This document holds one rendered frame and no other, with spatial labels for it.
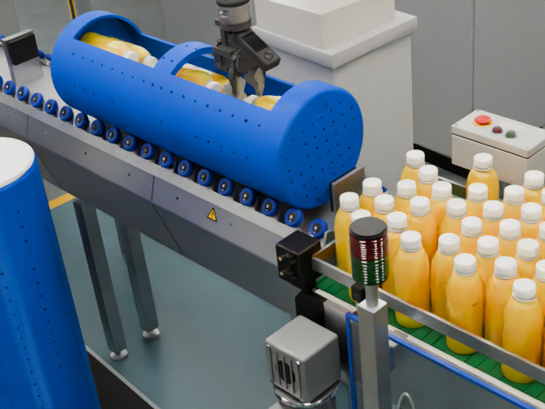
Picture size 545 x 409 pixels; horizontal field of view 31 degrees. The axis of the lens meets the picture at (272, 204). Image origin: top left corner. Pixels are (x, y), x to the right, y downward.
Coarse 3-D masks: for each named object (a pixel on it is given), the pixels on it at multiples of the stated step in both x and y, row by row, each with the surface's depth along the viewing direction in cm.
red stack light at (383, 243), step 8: (352, 240) 159; (360, 240) 158; (376, 240) 158; (384, 240) 159; (352, 248) 160; (360, 248) 159; (368, 248) 158; (376, 248) 158; (384, 248) 159; (360, 256) 159; (368, 256) 159; (376, 256) 159
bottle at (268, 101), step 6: (264, 96) 222; (270, 96) 221; (276, 96) 222; (252, 102) 224; (258, 102) 221; (264, 102) 220; (270, 102) 219; (276, 102) 219; (264, 108) 219; (270, 108) 218
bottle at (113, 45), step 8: (88, 32) 266; (80, 40) 265; (88, 40) 263; (96, 40) 262; (104, 40) 260; (112, 40) 259; (104, 48) 258; (112, 48) 257; (120, 48) 256; (128, 48) 257
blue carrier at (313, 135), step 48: (96, 48) 251; (144, 48) 276; (192, 48) 237; (96, 96) 251; (144, 96) 236; (192, 96) 225; (288, 96) 211; (336, 96) 214; (192, 144) 228; (240, 144) 215; (288, 144) 208; (336, 144) 220; (288, 192) 213
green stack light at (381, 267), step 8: (352, 256) 161; (384, 256) 160; (352, 264) 162; (360, 264) 160; (368, 264) 160; (376, 264) 160; (384, 264) 161; (352, 272) 163; (360, 272) 161; (368, 272) 161; (376, 272) 161; (384, 272) 162; (360, 280) 162; (368, 280) 162; (376, 280) 161; (384, 280) 162
